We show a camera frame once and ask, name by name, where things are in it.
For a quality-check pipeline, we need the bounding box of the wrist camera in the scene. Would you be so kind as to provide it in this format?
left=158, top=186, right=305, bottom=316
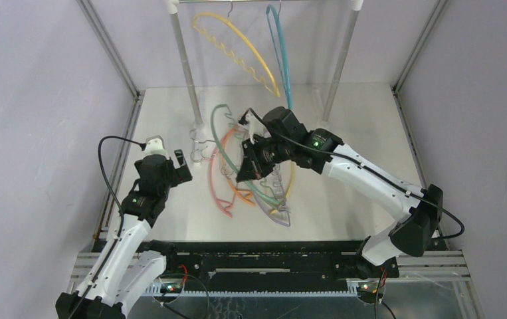
left=144, top=136, right=168, bottom=157
left=238, top=109, right=263, bottom=144

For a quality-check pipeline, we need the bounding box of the blue wavy hanger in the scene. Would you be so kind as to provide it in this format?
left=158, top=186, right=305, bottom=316
left=266, top=4, right=294, bottom=110

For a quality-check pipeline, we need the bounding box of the circuit board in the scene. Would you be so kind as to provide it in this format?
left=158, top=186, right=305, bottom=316
left=159, top=282, right=183, bottom=296
left=357, top=283, right=379, bottom=296

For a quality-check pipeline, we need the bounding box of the right circuit board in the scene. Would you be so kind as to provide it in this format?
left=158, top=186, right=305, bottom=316
left=357, top=283, right=379, bottom=296

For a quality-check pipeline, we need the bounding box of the purple wavy hanger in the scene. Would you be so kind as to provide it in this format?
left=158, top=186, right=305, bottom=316
left=251, top=172, right=292, bottom=228

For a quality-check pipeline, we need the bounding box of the aluminium frame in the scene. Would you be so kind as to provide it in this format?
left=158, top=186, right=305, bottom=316
left=76, top=1, right=485, bottom=318

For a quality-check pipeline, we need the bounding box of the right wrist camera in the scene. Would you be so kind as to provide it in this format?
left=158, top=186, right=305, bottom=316
left=238, top=109, right=263, bottom=144

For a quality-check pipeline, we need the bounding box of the white clothes rack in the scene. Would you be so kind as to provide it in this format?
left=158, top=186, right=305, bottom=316
left=165, top=0, right=364, bottom=165

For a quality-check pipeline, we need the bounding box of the left circuit board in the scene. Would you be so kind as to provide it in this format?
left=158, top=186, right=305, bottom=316
left=159, top=282, right=183, bottom=296

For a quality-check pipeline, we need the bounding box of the yellow plain hanger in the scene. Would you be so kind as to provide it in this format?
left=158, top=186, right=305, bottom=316
left=270, top=164, right=295, bottom=215

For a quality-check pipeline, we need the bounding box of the pink plain hanger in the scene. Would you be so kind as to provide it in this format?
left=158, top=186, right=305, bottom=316
left=189, top=128, right=240, bottom=218

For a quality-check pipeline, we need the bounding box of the orange plain hanger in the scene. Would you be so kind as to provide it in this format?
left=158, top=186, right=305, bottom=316
left=221, top=127, right=256, bottom=207

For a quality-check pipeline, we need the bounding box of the green wavy hanger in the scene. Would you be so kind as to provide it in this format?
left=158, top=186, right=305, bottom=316
left=190, top=104, right=289, bottom=208

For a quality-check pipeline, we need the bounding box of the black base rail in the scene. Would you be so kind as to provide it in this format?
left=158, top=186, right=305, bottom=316
left=121, top=239, right=448, bottom=294

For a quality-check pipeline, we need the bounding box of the yellow wavy hanger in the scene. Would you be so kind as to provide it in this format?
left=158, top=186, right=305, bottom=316
left=191, top=6, right=284, bottom=98

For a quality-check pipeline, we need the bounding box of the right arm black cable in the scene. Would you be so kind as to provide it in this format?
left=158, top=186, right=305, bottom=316
left=238, top=108, right=465, bottom=319

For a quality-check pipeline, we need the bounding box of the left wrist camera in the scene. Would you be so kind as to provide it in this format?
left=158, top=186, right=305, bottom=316
left=144, top=136, right=168, bottom=157

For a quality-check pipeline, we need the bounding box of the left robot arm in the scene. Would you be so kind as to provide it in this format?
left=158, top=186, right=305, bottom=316
left=55, top=150, right=193, bottom=318

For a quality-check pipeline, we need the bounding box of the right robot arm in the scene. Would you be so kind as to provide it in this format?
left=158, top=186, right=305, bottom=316
left=236, top=106, right=443, bottom=276

